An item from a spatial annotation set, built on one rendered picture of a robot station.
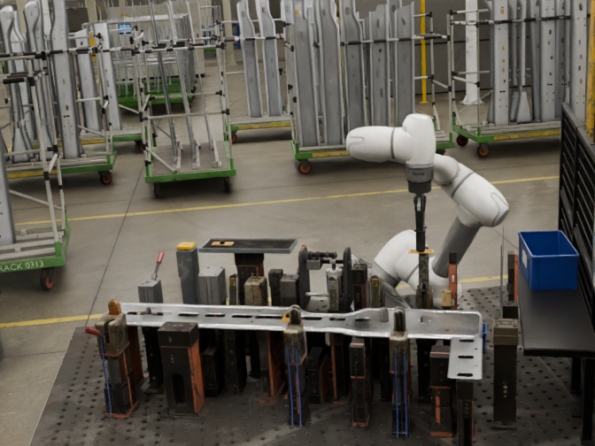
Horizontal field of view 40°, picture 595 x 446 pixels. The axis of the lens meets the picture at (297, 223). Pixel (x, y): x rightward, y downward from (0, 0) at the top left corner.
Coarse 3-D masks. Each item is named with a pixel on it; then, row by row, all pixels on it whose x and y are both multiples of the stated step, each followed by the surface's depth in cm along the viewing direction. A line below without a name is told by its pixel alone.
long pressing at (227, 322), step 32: (128, 320) 293; (160, 320) 291; (192, 320) 289; (224, 320) 287; (256, 320) 286; (320, 320) 282; (352, 320) 280; (416, 320) 277; (448, 320) 275; (480, 320) 274
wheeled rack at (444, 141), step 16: (416, 16) 1008; (432, 16) 1010; (448, 16) 921; (432, 32) 1015; (448, 32) 926; (432, 48) 1021; (448, 48) 931; (288, 64) 1017; (432, 64) 1026; (448, 64) 936; (288, 80) 1022; (432, 80) 1028; (448, 80) 942; (432, 96) 1038; (320, 112) 1032; (432, 112) 1044; (448, 144) 959; (304, 160) 963
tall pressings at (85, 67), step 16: (16, 16) 1138; (16, 32) 1123; (80, 32) 1155; (96, 32) 1158; (16, 48) 1121; (48, 48) 1154; (16, 64) 1123; (48, 64) 1154; (80, 64) 1161; (112, 64) 1174; (80, 80) 1171; (112, 80) 1173; (96, 96) 1179; (112, 96) 1176; (32, 112) 1165; (96, 112) 1178; (112, 112) 1181; (32, 128) 1148; (80, 128) 1183; (96, 128) 1180; (112, 128) 1185
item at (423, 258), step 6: (426, 246) 285; (420, 258) 285; (426, 258) 286; (420, 264) 286; (426, 264) 286; (420, 270) 286; (426, 270) 286; (420, 276) 286; (426, 276) 287; (420, 282) 286; (426, 282) 287; (420, 288) 287; (420, 294) 287
